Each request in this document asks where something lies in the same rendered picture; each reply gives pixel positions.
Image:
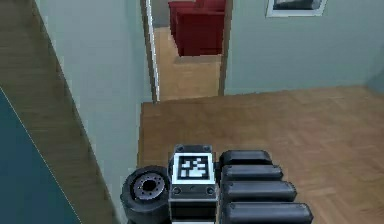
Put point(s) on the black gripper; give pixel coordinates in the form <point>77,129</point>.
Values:
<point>146,193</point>

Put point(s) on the white room door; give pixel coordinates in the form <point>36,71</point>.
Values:
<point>152,50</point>

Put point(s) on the white framed picture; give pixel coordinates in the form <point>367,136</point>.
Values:
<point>295,7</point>

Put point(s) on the red sofa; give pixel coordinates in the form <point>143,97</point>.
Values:
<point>200,30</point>

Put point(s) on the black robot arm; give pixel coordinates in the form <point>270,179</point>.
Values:
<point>256,191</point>

